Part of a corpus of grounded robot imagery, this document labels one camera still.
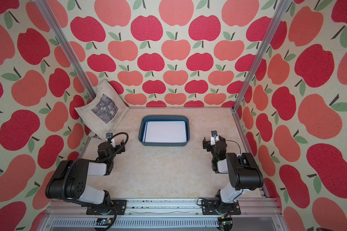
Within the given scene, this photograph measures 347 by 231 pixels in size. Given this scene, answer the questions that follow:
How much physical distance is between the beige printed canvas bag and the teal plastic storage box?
0.73ft

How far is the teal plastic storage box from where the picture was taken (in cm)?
100

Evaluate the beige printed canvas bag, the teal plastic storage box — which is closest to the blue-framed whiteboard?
the teal plastic storage box

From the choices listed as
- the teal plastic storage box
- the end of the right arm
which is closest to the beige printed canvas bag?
Answer: the teal plastic storage box

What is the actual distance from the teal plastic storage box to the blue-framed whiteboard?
0.05ft

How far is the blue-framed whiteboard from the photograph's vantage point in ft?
3.29

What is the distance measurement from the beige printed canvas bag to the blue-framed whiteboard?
267mm

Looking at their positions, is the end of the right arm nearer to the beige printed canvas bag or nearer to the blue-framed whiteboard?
the blue-framed whiteboard

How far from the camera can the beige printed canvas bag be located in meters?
1.01

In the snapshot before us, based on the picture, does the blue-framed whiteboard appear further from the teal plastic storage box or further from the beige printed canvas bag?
the beige printed canvas bag

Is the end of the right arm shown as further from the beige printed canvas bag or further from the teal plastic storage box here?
the beige printed canvas bag
